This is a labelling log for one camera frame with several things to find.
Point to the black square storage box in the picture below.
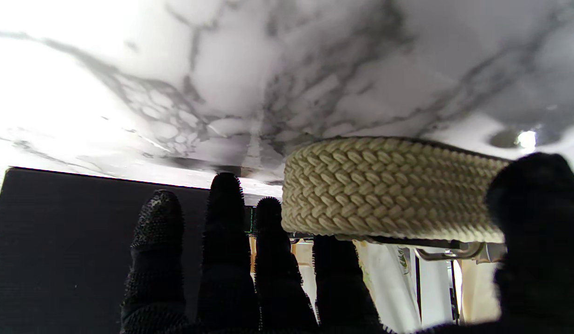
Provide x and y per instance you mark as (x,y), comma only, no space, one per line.
(59,255)

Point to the printed room scene backdrop curtain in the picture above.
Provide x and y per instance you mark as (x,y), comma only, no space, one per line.
(398,287)

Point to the beige braided belt silver buckle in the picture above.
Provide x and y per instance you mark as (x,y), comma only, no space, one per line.
(384,190)

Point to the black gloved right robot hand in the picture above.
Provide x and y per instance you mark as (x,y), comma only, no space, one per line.
(537,260)

